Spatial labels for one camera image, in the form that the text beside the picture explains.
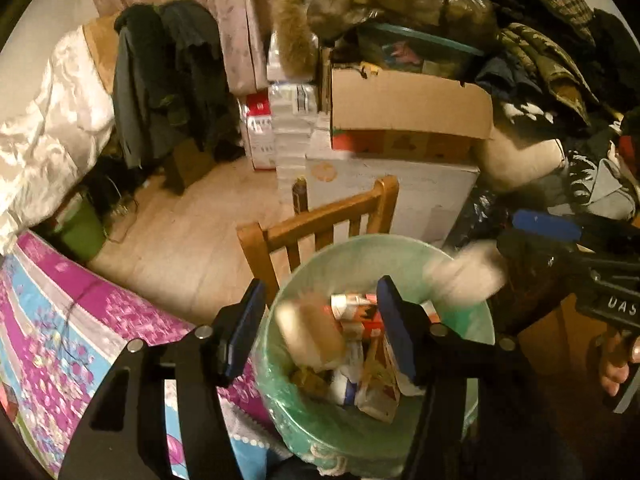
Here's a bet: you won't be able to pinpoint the small tan cube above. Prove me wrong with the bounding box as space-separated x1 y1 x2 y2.
274 292 346 372

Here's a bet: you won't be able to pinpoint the stacked white packages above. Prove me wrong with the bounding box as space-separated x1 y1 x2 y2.
239 36 319 204

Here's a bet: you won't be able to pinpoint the small green bucket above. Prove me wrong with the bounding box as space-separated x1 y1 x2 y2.
51 192 106 263

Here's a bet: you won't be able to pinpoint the colourful floral striped bedspread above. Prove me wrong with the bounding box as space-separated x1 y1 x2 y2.
1 233 298 479

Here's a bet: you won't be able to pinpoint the white satin cover right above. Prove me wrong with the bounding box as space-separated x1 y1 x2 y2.
1 26 114 255

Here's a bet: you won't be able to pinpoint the right hand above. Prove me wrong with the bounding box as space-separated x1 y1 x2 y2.
599 326 639 396

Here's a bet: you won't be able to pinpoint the brown cardboard box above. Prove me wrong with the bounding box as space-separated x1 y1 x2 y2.
330 64 494 165

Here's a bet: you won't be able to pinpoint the wooden chair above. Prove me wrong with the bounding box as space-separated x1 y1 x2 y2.
236 176 399 306

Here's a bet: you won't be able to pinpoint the large white appliance box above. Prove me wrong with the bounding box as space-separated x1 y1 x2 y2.
304 123 482 248

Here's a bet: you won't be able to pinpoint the green bagged trash bin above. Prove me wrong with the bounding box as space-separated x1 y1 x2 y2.
252 233 497 478

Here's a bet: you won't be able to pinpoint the black plastic bag bundle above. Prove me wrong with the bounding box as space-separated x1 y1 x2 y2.
272 0 498 81

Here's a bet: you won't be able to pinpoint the dark jacket on chair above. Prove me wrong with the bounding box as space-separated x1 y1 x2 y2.
113 12 243 168

